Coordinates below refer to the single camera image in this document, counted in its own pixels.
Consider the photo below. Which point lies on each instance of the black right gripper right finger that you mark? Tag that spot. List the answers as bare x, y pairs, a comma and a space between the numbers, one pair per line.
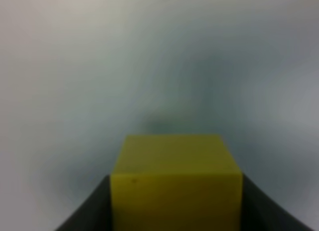
260, 213

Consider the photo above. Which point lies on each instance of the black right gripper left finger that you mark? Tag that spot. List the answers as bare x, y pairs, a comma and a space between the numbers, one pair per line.
95, 214

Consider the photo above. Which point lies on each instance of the yellow cube block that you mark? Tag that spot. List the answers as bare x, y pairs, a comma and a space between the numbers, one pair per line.
176, 183

